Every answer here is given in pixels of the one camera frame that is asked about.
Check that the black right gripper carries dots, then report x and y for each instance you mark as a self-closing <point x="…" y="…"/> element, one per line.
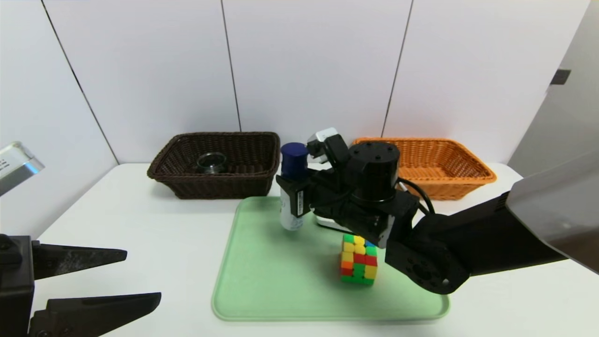
<point x="296" y="197"/>

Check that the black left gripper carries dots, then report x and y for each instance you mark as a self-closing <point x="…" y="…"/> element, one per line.
<point x="15" y="281"/>

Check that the white bottle with blue cap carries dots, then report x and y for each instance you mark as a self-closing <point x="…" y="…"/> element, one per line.
<point x="294" y="161"/>

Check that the white rounded case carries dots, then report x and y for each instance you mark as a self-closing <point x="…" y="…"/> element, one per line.
<point x="327" y="223"/>

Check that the colourful puzzle cube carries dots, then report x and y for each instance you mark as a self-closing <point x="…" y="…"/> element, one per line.
<point x="358" y="262"/>

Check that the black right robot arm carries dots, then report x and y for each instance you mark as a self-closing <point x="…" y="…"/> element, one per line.
<point x="449" y="243"/>

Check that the dark brown wicker basket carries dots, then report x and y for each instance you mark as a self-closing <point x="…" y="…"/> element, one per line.
<point x="243" y="185"/>

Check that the orange wicker basket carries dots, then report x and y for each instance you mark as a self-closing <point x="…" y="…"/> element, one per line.
<point x="449" y="168"/>

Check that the light green plastic tray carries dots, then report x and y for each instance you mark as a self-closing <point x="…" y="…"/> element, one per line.
<point x="281" y="295"/>

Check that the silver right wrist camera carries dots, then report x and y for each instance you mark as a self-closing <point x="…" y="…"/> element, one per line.
<point x="327" y="140"/>

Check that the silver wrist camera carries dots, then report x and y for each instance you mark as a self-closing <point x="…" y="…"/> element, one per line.
<point x="327" y="140"/>
<point x="16" y="166"/>

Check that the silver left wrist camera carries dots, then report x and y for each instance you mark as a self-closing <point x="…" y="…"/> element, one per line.
<point x="16" y="166"/>

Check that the dark wall bracket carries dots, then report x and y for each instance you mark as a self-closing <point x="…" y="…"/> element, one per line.
<point x="560" y="76"/>

